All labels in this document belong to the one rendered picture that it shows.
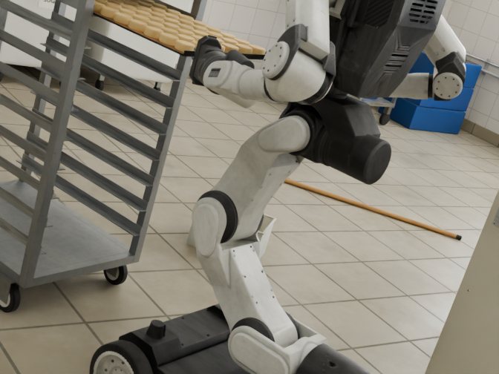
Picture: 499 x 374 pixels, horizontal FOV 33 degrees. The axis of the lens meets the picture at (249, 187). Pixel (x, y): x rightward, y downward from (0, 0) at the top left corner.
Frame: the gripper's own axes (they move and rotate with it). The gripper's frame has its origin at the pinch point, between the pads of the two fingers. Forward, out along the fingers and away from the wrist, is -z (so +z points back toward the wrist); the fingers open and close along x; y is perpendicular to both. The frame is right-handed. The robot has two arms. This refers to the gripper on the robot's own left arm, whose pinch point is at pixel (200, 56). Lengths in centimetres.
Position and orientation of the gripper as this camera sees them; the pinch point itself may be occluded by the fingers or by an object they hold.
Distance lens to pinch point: 213.7
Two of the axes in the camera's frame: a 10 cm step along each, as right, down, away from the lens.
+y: -9.0, -1.2, -4.3
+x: 2.8, -9.1, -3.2
